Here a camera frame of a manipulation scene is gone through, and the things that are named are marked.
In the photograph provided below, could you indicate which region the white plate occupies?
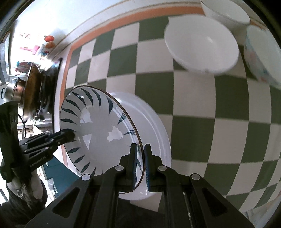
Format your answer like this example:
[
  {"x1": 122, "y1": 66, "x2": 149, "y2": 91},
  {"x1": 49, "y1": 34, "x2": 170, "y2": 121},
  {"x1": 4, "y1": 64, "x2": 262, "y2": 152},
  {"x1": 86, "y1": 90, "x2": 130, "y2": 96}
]
[{"x1": 107, "y1": 92, "x2": 172, "y2": 201}]

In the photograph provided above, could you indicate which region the black cable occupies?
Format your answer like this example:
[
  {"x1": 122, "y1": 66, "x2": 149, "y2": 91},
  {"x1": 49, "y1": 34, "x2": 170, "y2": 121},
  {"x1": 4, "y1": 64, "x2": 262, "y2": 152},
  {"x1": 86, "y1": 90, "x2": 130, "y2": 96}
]
[{"x1": 18, "y1": 113, "x2": 28, "y2": 139}]

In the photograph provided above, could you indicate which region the black gas stove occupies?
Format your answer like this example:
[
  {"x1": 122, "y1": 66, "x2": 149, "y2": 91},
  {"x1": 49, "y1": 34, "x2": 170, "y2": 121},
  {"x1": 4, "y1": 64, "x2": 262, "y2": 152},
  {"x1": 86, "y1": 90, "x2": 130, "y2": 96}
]
[{"x1": 36, "y1": 57, "x2": 63, "y2": 115}]

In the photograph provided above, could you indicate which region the pink wall sticker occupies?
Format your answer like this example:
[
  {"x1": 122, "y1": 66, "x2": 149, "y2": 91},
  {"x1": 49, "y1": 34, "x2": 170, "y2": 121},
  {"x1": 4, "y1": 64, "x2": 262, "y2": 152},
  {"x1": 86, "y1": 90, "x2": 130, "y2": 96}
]
[{"x1": 20, "y1": 45, "x2": 39, "y2": 55}]

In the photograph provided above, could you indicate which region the white bowl with coloured pattern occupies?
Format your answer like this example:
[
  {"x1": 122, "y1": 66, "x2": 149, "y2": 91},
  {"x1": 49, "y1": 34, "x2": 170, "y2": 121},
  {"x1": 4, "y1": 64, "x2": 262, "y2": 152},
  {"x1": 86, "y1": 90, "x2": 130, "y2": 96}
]
[{"x1": 244, "y1": 25, "x2": 281, "y2": 87}]

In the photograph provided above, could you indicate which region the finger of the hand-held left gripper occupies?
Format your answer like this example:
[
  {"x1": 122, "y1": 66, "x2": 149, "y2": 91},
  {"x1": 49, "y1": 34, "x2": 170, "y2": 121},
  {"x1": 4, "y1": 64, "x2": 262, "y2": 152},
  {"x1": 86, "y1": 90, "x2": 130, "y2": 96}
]
[
  {"x1": 22, "y1": 141, "x2": 64, "y2": 160},
  {"x1": 19, "y1": 130, "x2": 77, "y2": 148}
]

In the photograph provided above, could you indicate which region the steel pot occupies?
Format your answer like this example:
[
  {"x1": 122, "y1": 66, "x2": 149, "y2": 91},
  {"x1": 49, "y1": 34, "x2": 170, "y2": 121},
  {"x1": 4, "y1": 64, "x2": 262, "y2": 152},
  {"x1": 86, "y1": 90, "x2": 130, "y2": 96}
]
[{"x1": 3, "y1": 79, "x2": 28, "y2": 103}]

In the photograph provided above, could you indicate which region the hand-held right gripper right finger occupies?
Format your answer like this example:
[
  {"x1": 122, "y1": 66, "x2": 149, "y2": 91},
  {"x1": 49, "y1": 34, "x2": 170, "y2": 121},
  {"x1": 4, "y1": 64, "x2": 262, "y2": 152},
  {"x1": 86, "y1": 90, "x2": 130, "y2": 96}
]
[{"x1": 144, "y1": 143, "x2": 255, "y2": 228}]

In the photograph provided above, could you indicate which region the steel wok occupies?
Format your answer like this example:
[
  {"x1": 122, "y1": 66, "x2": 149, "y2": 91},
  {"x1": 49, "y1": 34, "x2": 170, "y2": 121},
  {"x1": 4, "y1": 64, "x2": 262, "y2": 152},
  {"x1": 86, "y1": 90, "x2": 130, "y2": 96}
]
[{"x1": 21, "y1": 62, "x2": 44, "y2": 119}]

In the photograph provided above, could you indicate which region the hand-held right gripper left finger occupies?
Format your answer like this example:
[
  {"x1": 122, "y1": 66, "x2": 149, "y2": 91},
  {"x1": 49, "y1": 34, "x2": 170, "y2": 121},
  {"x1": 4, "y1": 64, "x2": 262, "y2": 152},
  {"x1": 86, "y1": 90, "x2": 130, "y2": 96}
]
[{"x1": 25, "y1": 143, "x2": 142, "y2": 228}]

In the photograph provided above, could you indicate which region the colourful flower wall sticker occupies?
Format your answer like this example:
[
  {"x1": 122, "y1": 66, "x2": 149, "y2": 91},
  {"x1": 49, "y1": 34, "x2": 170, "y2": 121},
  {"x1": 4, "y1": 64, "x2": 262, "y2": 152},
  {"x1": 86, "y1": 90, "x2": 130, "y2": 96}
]
[{"x1": 15, "y1": 61, "x2": 31, "y2": 73}]

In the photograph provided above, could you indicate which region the teal cabinet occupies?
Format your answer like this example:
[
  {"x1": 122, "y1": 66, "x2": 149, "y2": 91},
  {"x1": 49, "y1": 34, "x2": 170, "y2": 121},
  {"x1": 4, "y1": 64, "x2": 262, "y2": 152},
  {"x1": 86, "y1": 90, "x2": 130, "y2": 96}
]
[{"x1": 41, "y1": 157, "x2": 77, "y2": 198}]

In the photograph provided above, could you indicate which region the leaf-patterned plate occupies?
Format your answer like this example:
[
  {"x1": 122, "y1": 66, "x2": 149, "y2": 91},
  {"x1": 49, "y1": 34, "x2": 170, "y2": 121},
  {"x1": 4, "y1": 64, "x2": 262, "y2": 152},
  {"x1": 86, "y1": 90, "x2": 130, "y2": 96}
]
[{"x1": 60, "y1": 85, "x2": 145, "y2": 193}]

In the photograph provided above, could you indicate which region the person's left forearm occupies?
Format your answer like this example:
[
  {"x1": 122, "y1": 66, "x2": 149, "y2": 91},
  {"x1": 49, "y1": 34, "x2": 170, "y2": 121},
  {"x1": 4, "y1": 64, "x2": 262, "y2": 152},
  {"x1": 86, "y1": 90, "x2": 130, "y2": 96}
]
[{"x1": 0, "y1": 182, "x2": 48, "y2": 226}]

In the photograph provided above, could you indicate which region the green and white checkered tablecloth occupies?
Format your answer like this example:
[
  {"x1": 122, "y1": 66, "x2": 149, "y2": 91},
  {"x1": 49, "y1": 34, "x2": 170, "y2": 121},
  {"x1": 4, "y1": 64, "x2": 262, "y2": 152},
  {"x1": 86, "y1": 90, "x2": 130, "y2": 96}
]
[{"x1": 58, "y1": 4, "x2": 281, "y2": 220}]

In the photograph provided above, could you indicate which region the person's left hand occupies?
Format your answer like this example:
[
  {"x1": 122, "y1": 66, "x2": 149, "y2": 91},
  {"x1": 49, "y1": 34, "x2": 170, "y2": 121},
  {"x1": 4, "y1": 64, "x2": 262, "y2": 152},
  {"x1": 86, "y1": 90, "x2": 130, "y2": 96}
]
[{"x1": 6, "y1": 170, "x2": 43, "y2": 199}]

